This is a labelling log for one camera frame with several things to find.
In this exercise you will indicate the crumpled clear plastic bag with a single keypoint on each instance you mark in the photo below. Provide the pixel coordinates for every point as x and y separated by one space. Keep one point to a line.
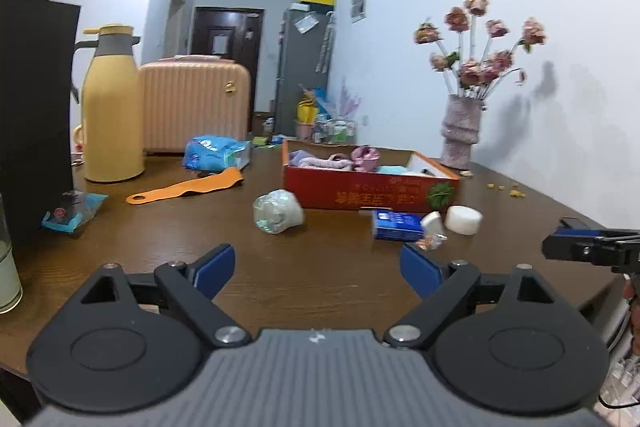
277 212

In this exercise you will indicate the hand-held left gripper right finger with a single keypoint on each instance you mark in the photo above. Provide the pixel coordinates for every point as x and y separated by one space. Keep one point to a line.
417 272

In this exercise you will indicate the clear drinking glass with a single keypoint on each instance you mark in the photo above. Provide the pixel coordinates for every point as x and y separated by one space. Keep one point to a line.
7 267

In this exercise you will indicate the light blue cloth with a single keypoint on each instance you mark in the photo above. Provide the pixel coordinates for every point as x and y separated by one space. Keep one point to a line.
392 170

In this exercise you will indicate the white door notice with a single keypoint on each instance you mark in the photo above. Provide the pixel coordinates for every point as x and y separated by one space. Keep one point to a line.
218 43

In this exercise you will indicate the pile of colourful clutter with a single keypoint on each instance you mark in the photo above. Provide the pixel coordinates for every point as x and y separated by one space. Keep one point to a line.
325 127

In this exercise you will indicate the small white cup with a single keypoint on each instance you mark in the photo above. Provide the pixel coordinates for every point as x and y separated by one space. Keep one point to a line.
432 227

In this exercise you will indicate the scattered yellow crumbs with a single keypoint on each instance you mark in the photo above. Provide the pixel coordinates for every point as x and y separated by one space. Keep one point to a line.
515 193

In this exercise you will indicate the grey ribbed vase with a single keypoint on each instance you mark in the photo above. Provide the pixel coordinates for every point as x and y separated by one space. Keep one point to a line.
460 132

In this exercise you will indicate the purple artificial flowers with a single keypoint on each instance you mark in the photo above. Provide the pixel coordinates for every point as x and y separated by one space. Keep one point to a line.
348 99

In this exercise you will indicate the person's beige clothing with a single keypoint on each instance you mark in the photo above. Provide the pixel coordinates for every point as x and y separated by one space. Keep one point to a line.
622 372

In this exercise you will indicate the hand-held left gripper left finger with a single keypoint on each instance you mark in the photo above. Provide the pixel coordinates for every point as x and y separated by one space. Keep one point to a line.
217 264

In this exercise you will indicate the pink purple soft toy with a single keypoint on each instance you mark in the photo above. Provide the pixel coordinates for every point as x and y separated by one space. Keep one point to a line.
365 157

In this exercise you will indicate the pink fluffy cloth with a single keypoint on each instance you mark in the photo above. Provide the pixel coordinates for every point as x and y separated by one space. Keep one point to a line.
325 163

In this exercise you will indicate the small blue carton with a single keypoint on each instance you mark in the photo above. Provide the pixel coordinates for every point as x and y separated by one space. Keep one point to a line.
397 224

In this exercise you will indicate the black paper bag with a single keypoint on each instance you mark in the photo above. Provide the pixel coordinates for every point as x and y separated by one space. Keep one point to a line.
35 107

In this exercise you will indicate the pink ribbed suitcase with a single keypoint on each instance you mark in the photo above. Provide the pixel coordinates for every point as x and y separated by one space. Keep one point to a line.
195 107

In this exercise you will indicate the framed wall picture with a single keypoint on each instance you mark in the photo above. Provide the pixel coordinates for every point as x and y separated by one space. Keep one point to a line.
359 3

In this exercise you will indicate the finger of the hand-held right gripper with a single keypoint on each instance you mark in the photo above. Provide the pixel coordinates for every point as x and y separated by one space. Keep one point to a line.
590 252
575 224

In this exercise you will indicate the pink artificial flower bouquet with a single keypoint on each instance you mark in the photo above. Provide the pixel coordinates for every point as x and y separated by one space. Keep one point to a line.
475 67

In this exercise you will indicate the orange cardboard box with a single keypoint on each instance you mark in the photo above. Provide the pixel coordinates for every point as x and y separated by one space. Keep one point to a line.
365 192

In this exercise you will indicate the yellow thermos jug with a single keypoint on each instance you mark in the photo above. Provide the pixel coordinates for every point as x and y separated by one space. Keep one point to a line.
112 117

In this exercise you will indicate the white round container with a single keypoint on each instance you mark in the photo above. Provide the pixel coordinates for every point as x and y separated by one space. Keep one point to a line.
462 219

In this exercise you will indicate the blue plastic wrapper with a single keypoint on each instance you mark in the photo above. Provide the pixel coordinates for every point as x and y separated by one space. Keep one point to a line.
70 212

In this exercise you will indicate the grey cabinet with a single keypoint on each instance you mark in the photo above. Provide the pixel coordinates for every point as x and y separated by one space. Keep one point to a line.
300 77

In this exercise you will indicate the dark brown door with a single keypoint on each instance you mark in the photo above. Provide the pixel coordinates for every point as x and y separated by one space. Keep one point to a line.
225 72

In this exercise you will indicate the blue tissue pack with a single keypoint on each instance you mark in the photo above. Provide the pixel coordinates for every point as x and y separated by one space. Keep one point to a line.
215 152

